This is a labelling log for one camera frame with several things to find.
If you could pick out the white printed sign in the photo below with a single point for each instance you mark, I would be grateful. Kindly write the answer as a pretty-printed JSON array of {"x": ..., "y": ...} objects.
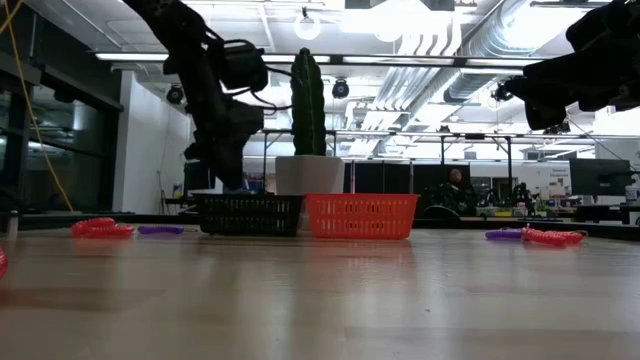
[{"x": 558, "y": 180}]

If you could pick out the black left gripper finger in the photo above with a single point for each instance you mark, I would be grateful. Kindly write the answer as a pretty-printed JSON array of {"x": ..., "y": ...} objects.
[
  {"x": 232, "y": 167},
  {"x": 209, "y": 162}
]

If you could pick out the black overhead light bar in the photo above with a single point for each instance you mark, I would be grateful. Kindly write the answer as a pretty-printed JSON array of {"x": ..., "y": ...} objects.
[{"x": 450, "y": 62}]

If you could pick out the white plant pot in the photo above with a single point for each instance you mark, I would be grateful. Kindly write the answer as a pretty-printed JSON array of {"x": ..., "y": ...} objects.
[{"x": 310, "y": 175}]

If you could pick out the black partition panel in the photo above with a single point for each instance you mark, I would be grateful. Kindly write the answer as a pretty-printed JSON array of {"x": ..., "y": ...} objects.
[{"x": 380, "y": 177}]

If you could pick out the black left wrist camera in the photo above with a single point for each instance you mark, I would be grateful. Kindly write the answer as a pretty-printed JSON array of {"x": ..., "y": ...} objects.
[{"x": 245, "y": 65}]

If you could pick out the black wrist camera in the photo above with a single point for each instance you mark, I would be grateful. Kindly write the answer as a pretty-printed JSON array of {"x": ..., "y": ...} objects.
[
  {"x": 600, "y": 30},
  {"x": 245, "y": 65}
]

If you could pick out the silver ceiling duct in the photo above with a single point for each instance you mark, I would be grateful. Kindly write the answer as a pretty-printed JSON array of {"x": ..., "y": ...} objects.
[{"x": 475, "y": 85}]

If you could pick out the round white ceiling lamp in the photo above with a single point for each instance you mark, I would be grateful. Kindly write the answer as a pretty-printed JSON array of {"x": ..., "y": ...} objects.
[{"x": 307, "y": 27}]

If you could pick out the black computer monitor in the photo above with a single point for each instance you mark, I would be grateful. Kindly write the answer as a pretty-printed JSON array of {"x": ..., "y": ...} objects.
[
  {"x": 600, "y": 177},
  {"x": 189, "y": 177}
]

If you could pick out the person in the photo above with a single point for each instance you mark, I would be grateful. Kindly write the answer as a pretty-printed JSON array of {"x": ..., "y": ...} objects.
[{"x": 455, "y": 176}]

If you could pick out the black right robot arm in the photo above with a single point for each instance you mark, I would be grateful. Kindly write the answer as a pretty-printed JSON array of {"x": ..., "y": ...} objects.
[{"x": 634, "y": 85}]

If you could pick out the white yellow bottle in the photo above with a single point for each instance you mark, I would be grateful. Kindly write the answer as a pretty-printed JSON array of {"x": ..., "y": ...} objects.
[{"x": 177, "y": 191}]

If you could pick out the green cactus plant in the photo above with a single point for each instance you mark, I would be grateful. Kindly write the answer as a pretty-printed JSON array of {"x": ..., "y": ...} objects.
[{"x": 308, "y": 105}]

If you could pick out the black chair back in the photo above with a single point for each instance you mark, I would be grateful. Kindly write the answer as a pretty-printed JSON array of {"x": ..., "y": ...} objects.
[{"x": 442, "y": 214}]

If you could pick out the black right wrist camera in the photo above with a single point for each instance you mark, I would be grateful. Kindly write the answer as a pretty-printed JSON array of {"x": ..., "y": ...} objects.
[{"x": 600, "y": 30}]

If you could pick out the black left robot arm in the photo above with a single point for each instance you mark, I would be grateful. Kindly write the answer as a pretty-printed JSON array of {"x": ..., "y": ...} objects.
[{"x": 165, "y": 30}]

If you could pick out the orange plastic mesh basket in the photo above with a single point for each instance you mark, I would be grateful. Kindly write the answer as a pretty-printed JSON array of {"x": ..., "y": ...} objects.
[{"x": 362, "y": 215}]

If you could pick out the black background table frame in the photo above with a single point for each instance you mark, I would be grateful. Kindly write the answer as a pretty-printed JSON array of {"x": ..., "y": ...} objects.
[{"x": 475, "y": 136}]

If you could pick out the black plastic mesh basket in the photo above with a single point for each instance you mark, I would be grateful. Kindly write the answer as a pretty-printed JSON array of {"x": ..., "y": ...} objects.
[{"x": 250, "y": 215}]

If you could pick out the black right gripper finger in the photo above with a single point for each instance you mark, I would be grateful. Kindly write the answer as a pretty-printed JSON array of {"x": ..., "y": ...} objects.
[
  {"x": 545, "y": 116},
  {"x": 520, "y": 89}
]

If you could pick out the black background robot arm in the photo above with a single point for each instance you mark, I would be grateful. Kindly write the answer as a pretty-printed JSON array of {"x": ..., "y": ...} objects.
[{"x": 522, "y": 197}]

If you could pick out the black ceiling spot lamp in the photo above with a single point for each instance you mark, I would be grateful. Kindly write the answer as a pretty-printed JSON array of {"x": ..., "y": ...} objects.
[
  {"x": 340, "y": 89},
  {"x": 499, "y": 93},
  {"x": 175, "y": 94}
]

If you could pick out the white cylinder post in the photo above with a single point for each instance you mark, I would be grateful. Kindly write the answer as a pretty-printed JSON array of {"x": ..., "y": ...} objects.
[{"x": 13, "y": 225}]

